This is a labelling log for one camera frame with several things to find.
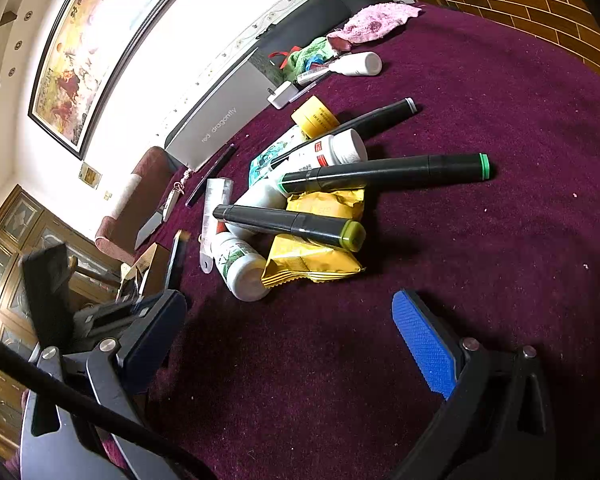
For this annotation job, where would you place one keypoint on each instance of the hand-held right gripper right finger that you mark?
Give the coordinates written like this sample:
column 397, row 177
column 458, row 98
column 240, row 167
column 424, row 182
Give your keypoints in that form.
column 425, row 345

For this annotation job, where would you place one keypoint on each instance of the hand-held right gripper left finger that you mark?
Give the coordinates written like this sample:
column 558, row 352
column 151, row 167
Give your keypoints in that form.
column 150, row 345

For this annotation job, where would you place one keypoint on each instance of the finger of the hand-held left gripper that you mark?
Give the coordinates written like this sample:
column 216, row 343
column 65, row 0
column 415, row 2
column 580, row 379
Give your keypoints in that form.
column 176, row 265

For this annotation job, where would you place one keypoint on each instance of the brown cardboard box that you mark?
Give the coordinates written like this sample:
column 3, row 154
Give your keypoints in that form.
column 147, row 270

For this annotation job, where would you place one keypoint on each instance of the white bottle green label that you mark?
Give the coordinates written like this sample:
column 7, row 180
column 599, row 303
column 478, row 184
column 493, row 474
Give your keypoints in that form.
column 240, row 270

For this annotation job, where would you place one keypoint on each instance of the clear plastic package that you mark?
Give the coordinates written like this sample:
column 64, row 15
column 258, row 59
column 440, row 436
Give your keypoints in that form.
column 215, row 205

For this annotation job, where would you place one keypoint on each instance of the large white bottle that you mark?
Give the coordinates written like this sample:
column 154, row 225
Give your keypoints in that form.
column 260, row 197

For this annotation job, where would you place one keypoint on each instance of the black marker olive cap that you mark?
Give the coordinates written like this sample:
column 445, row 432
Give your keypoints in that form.
column 290, row 222

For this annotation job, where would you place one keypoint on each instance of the yellow snack packet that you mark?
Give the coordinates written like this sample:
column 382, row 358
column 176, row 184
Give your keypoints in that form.
column 310, row 262
column 330, row 205

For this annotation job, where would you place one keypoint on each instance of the black marker green cap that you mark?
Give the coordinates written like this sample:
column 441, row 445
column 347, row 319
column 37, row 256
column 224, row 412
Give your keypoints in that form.
column 380, row 172

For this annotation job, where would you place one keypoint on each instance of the white bottle red label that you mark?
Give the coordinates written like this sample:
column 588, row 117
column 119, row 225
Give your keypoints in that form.
column 337, row 150

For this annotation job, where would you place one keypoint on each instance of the black phone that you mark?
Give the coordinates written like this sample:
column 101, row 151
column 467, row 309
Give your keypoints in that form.
column 149, row 230

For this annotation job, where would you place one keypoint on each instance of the wooden glass cabinet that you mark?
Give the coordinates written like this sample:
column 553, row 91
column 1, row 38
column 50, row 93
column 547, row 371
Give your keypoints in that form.
column 5, row 260

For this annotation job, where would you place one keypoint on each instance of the white car key with keyring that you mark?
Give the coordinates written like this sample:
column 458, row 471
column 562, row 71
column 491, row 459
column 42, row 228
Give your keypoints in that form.
column 172, row 200

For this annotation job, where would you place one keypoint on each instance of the maroon armchair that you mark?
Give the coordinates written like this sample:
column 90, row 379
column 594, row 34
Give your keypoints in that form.
column 130, row 195

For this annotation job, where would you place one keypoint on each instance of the purple black pen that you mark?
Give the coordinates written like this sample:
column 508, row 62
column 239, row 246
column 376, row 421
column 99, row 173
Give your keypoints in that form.
column 210, row 176

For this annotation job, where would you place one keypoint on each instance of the maroon tablecloth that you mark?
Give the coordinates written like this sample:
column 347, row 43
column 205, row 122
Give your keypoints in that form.
column 480, row 260

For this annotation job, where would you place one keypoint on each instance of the teal packet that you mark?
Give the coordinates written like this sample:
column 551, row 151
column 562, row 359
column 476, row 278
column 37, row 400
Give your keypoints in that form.
column 267, row 157

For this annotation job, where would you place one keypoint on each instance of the grey cardboard box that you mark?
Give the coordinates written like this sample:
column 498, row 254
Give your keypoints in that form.
column 215, row 115

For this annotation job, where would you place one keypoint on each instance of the white charger plug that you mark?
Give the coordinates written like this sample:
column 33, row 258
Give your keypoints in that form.
column 282, row 95

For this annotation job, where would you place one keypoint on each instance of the yellow jar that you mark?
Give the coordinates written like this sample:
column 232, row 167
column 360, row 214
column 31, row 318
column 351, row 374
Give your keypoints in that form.
column 314, row 116

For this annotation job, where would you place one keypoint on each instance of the red ribbon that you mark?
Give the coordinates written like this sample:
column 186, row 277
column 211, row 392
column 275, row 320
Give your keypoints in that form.
column 282, row 59

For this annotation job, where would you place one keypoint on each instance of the black marker pale cap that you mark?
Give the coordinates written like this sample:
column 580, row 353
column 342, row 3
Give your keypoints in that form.
column 370, row 119

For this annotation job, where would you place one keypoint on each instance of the small blue object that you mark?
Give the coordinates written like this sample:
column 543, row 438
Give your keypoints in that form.
column 314, row 64

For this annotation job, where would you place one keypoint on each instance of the green cloth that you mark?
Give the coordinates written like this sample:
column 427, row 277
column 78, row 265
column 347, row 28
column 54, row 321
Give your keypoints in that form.
column 305, row 52

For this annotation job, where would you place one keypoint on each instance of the small white bottle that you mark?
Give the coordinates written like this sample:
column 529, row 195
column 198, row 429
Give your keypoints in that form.
column 360, row 64

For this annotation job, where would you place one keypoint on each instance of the black leather sofa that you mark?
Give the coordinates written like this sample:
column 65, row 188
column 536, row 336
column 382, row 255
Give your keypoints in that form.
column 325, row 10

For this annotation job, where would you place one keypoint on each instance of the pink cloth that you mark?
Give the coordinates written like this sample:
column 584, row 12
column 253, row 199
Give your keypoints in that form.
column 370, row 22

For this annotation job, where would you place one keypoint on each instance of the small yellow wall plaque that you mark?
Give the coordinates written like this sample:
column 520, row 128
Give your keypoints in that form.
column 90, row 175

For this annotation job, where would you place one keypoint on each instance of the framed wall painting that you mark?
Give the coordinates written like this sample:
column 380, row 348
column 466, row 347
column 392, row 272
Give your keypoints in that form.
column 95, row 50

